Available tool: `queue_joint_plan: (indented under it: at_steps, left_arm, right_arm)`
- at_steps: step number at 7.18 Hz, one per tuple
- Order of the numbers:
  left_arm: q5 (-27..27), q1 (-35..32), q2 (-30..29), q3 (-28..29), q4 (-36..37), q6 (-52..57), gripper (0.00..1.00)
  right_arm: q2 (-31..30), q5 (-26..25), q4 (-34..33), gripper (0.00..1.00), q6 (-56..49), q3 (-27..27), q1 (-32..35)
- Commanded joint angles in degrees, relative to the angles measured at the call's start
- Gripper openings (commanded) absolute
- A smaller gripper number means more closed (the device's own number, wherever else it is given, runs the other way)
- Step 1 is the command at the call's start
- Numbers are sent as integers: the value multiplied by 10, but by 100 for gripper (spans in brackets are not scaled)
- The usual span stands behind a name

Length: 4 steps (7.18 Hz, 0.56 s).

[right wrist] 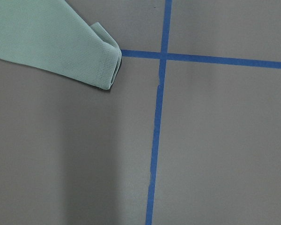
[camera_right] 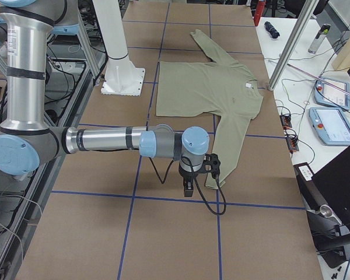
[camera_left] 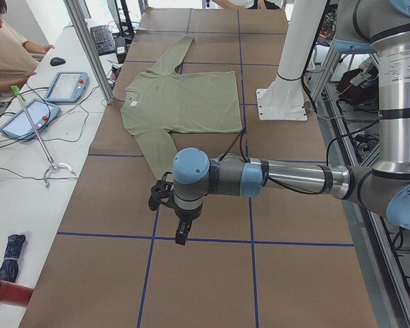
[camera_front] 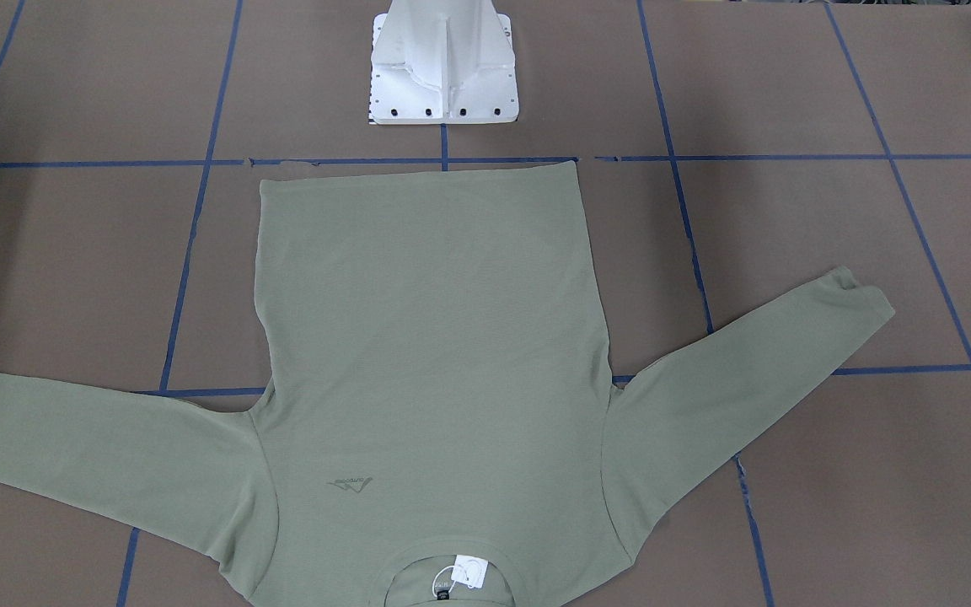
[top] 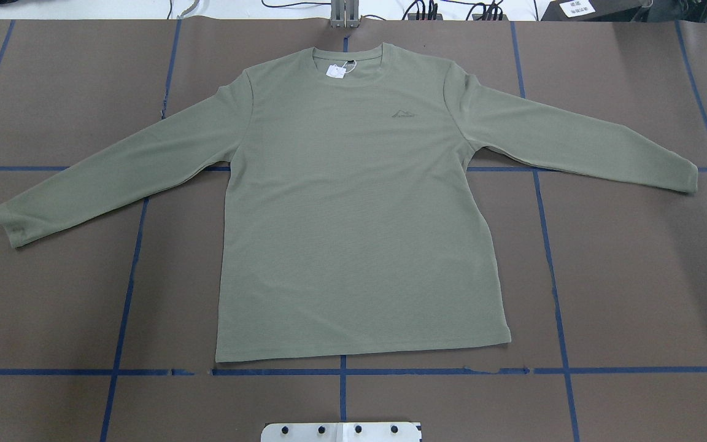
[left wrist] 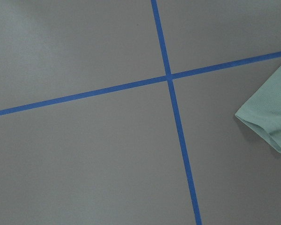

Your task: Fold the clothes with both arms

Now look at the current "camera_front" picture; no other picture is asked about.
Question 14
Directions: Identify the olive green long-sleeve shirt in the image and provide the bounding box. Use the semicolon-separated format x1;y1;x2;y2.
0;162;894;606

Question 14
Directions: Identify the white paper garment tag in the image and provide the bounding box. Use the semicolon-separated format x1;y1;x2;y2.
451;556;490;590

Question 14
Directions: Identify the brown table mat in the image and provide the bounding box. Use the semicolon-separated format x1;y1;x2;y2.
0;1;971;606

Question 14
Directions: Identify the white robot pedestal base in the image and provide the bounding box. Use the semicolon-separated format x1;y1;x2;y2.
367;1;520;126

